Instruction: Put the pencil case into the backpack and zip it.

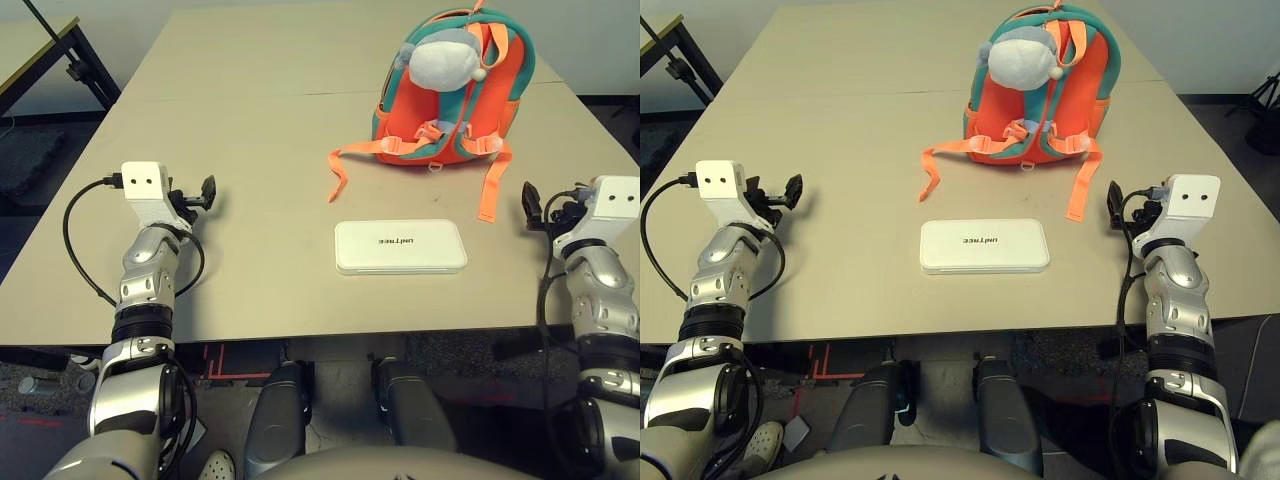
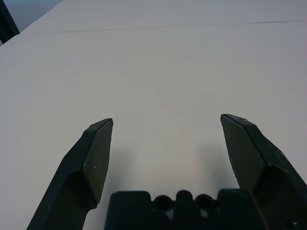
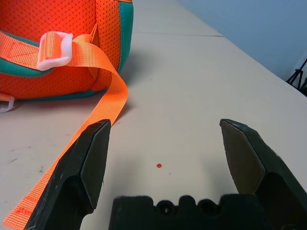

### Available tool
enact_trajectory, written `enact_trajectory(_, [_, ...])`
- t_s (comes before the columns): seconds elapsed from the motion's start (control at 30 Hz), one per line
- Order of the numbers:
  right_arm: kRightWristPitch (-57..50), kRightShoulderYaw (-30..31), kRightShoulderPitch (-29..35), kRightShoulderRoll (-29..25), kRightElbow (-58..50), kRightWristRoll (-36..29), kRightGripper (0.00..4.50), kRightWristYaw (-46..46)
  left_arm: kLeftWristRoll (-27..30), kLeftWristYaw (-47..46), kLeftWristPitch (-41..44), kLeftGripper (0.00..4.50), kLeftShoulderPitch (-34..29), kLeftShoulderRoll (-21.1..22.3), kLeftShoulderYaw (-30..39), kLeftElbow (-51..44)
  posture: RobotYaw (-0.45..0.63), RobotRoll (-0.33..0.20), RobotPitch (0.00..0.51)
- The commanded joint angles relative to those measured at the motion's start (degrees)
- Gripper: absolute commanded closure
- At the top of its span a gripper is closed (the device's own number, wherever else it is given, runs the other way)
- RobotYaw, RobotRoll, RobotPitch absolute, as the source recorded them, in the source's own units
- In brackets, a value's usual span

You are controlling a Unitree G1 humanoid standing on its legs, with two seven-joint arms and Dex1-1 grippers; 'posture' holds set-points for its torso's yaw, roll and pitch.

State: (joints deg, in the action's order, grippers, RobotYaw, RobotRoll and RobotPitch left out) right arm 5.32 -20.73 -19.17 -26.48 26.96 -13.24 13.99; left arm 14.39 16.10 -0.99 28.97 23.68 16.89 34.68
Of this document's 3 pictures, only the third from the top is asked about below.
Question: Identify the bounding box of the black tripod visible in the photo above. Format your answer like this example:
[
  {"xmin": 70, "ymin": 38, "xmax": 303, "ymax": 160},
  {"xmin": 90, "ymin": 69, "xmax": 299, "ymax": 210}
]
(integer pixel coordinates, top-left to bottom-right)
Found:
[{"xmin": 286, "ymin": 57, "xmax": 307, "ymax": 97}]

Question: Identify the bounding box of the orange and teal backpack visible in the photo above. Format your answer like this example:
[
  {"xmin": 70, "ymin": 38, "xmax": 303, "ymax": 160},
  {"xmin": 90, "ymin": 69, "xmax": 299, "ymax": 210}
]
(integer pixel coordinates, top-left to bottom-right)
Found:
[{"xmin": 0, "ymin": 0, "xmax": 134, "ymax": 230}]

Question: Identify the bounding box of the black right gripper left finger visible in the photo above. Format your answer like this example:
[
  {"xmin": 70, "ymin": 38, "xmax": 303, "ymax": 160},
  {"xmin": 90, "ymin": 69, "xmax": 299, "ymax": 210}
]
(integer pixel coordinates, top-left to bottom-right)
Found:
[{"xmin": 24, "ymin": 119, "xmax": 112, "ymax": 230}]

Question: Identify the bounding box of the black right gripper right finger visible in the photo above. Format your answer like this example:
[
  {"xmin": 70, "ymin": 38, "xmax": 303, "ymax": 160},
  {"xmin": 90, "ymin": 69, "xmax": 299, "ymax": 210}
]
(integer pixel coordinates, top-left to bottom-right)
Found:
[{"xmin": 219, "ymin": 118, "xmax": 307, "ymax": 230}]

